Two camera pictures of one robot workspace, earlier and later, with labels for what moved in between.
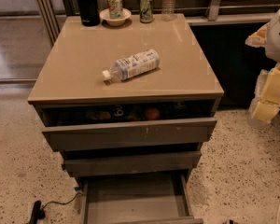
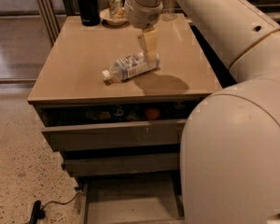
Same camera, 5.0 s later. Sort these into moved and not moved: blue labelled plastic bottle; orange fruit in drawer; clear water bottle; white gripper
Moved: white gripper
Not moved: blue labelled plastic bottle; orange fruit in drawer; clear water bottle
